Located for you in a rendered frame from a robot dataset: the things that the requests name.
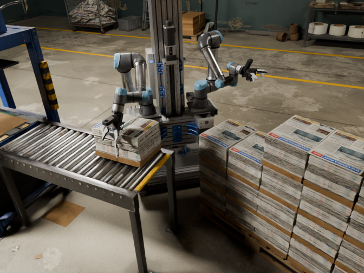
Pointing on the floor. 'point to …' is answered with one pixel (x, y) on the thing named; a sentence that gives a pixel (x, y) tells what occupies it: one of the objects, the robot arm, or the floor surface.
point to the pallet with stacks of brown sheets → (193, 24)
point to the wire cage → (92, 14)
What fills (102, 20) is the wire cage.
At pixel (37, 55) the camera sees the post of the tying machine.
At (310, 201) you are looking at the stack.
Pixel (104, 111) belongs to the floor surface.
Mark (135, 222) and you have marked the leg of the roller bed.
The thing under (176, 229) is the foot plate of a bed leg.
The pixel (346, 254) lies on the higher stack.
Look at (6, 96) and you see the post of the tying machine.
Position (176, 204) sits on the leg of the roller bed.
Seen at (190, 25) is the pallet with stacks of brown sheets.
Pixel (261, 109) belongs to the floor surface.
